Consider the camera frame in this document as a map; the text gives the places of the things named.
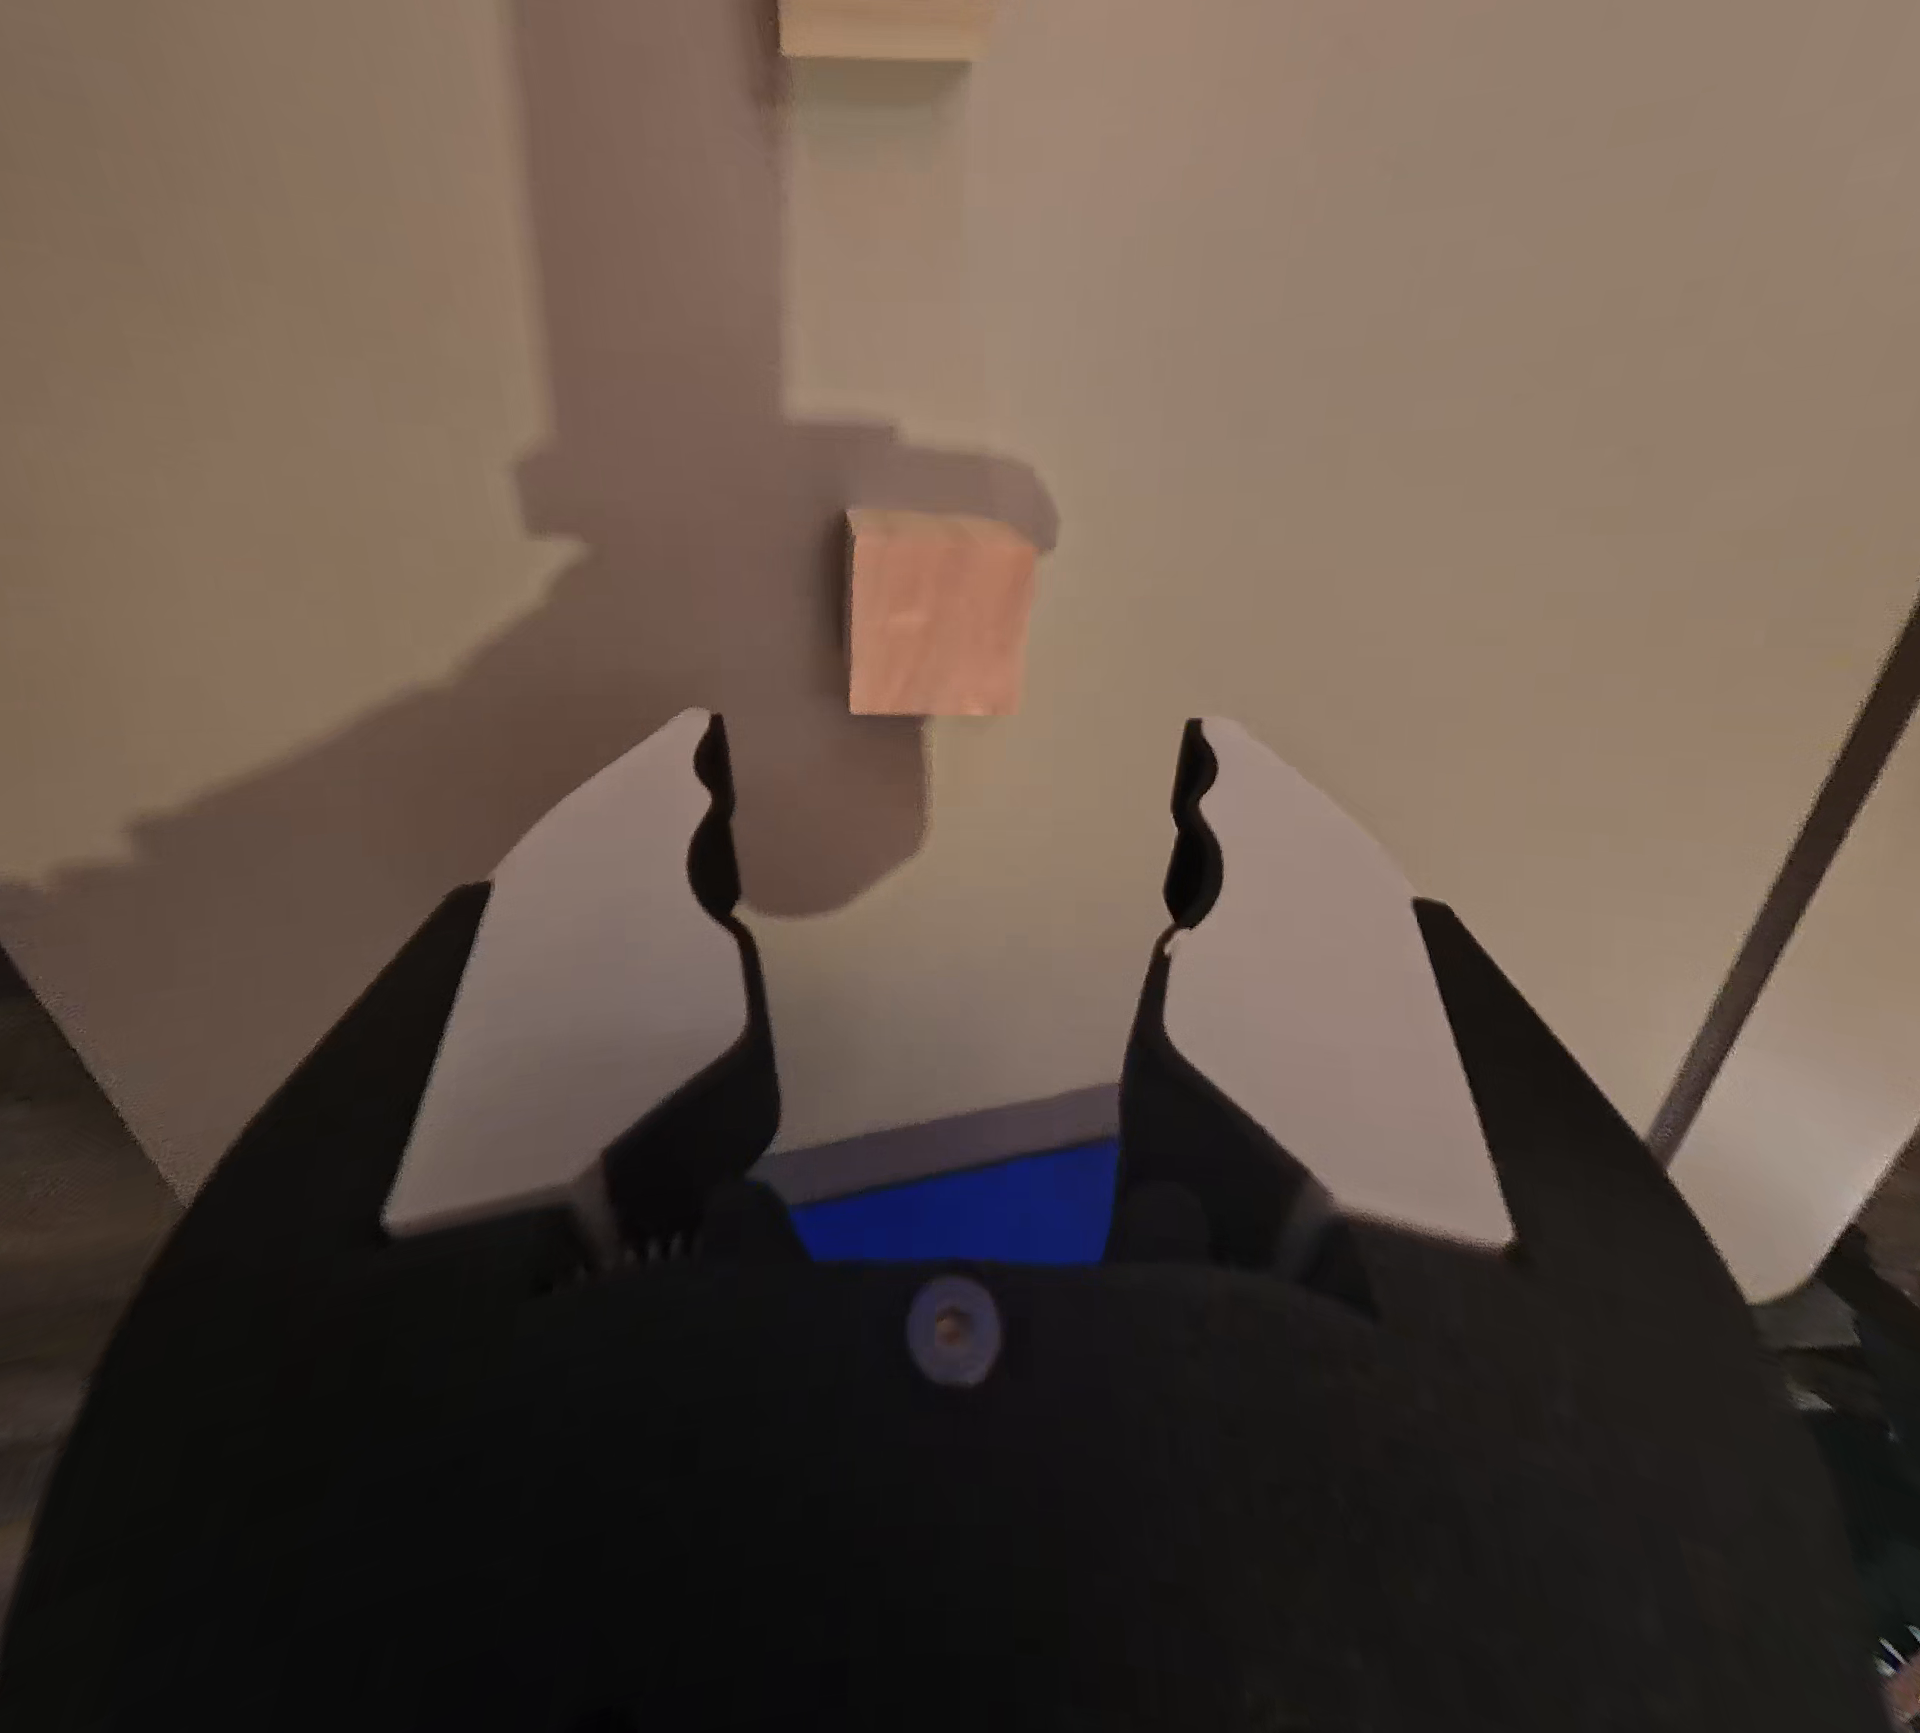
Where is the black table cable channel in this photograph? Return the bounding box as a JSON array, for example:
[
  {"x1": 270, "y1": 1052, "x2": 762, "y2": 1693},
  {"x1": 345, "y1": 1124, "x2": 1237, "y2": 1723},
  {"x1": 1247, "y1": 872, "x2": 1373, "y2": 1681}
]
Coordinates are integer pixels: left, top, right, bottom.
[{"x1": 1642, "y1": 592, "x2": 1920, "y2": 1164}]

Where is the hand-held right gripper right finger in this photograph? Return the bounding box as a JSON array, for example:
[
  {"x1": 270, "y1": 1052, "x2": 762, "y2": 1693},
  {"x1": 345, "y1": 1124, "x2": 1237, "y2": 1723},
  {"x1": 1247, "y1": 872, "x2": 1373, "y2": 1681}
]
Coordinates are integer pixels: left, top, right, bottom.
[{"x1": 1115, "y1": 715, "x2": 1519, "y2": 1270}]

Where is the blue plastic bin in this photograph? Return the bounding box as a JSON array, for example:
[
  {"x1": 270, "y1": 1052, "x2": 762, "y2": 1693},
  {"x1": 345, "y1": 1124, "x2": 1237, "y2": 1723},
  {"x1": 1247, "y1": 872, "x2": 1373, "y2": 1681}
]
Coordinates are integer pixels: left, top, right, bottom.
[{"x1": 782, "y1": 1133, "x2": 1127, "y2": 1267}]

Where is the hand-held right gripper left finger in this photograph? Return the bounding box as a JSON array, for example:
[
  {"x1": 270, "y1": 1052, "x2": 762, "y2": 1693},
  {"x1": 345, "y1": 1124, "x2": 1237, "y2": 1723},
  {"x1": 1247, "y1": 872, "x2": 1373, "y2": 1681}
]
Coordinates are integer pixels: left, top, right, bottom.
[{"x1": 377, "y1": 708, "x2": 785, "y2": 1267}]

